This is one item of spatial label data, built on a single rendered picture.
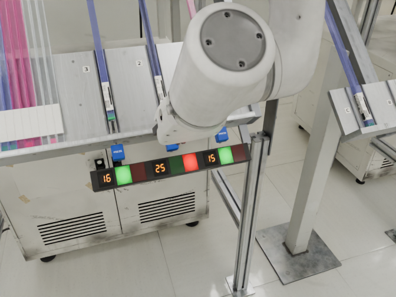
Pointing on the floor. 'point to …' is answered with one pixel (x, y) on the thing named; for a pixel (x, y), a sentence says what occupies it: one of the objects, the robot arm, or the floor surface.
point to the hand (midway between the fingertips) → (180, 133)
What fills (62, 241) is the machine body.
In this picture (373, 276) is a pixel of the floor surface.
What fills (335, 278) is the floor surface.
